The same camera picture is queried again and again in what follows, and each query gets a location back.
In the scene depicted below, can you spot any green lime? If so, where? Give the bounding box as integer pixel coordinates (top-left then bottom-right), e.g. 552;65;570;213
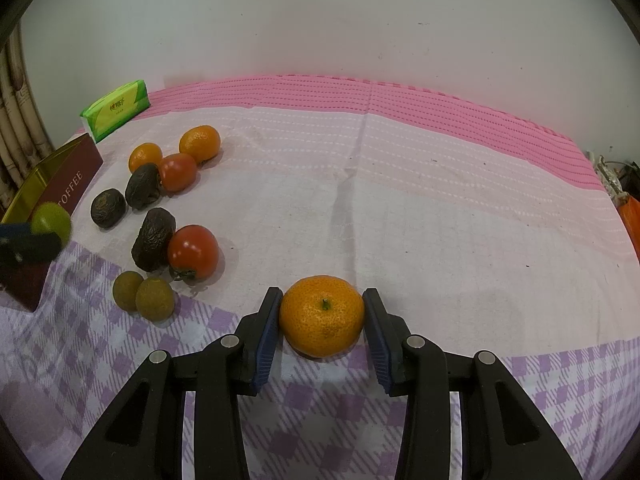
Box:
30;202;72;247

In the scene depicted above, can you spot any dark avocado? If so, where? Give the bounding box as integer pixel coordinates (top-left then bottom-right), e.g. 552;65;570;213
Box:
90;188;127;230
131;207;176;272
125;162;162;210

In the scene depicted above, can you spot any brown kiwi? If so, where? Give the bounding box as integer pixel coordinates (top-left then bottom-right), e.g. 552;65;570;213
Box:
136;278;175;322
112;271;143;312

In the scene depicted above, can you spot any dark avocado front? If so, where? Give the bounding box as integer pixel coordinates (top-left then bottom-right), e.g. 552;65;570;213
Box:
131;207;176;272

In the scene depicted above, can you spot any small orange mandarin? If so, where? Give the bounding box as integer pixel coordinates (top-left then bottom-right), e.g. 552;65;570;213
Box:
128;142;164;174

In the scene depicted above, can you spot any large red tomato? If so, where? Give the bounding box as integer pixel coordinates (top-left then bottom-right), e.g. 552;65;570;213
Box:
167;224;219;281

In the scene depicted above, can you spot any small red tomato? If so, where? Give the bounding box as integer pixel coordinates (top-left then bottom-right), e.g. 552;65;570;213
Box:
158;153;198;194

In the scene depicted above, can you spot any large orange mandarin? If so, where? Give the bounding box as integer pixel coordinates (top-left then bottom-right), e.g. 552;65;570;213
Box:
279;275;364;359

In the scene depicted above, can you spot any gold toffee tin box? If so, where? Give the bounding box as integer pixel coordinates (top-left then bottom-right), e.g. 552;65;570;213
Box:
1;133;103;312

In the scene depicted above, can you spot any green tissue pack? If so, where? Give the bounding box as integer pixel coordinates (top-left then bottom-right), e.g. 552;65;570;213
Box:
80;79;151;143

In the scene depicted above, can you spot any pink purple checked tablecloth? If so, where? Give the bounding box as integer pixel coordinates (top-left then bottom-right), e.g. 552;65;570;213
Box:
1;76;639;479

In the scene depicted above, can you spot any orange object at edge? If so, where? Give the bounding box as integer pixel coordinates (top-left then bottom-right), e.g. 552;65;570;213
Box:
617;195;640;259

